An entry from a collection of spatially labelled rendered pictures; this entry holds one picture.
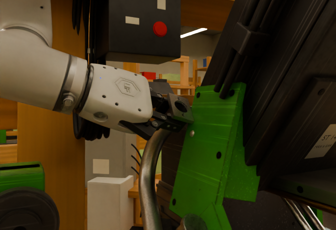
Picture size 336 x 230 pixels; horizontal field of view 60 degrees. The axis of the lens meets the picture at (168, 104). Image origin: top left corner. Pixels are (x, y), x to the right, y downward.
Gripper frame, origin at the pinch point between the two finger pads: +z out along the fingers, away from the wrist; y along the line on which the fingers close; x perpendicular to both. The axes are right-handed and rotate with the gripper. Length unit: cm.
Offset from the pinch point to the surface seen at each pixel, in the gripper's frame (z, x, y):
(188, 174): 2.7, 2.3, -9.9
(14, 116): -23.0, 29.1, 18.0
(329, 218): 67, 19, -2
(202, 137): 2.6, -3.1, -6.8
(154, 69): 414, 563, 923
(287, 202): 17.0, -2.5, -15.2
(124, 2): -9.6, -4.8, 25.1
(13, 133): -18, 530, 423
